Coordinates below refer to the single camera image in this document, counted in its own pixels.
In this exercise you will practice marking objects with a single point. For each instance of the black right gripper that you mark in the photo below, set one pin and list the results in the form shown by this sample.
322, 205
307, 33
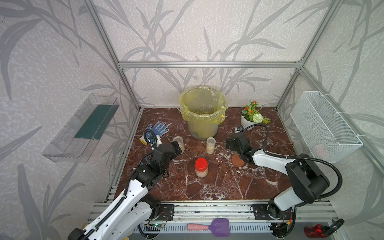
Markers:
231, 143

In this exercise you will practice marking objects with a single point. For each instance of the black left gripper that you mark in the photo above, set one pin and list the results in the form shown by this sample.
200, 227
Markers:
176, 147

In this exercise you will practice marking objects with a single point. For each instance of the brown jar lid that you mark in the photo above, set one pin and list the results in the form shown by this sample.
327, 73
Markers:
237, 161

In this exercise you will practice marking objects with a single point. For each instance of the red-lidded oatmeal jar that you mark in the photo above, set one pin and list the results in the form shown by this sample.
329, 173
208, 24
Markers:
201, 167

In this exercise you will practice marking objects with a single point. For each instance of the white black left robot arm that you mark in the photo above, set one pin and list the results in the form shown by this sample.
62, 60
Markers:
134, 205

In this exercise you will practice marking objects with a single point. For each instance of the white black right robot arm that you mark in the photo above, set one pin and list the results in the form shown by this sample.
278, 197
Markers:
308, 182

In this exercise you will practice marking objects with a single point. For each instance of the open glass jar with oatmeal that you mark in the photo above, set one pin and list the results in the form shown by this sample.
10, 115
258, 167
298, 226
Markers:
180, 142

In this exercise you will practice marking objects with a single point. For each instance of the small open oatmeal jar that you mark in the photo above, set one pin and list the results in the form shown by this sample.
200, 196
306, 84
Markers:
211, 145

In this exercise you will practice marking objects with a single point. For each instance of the blue dotted white work glove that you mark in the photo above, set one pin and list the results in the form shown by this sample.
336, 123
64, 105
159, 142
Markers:
161, 126

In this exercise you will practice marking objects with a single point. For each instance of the potted artificial flower plant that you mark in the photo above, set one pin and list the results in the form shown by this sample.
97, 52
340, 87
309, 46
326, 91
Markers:
251, 115

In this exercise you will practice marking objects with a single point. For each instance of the yellow plastic bin liner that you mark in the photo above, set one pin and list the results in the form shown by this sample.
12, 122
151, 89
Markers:
203, 104

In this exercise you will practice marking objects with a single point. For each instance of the pink item in basket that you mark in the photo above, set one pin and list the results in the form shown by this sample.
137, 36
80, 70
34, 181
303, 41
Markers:
320, 151

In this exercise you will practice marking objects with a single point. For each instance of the red black handheld tool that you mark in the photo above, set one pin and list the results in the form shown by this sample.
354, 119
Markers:
321, 231

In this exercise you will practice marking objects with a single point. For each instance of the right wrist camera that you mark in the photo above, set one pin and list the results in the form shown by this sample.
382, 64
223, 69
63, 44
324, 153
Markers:
239, 129

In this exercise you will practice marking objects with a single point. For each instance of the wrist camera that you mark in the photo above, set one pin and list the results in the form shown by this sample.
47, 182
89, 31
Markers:
239, 129
152, 137

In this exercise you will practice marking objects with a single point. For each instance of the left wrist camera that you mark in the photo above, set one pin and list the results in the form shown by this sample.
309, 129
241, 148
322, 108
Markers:
152, 137

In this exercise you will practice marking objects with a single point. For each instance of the purple pink-handled scoop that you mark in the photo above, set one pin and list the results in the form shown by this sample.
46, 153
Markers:
219, 227

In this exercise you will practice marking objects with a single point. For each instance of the clear plastic wall shelf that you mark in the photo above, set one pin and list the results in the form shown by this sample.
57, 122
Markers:
77, 140

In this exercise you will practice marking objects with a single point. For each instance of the white wire mesh basket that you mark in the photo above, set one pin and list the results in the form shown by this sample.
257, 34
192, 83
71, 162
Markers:
320, 123

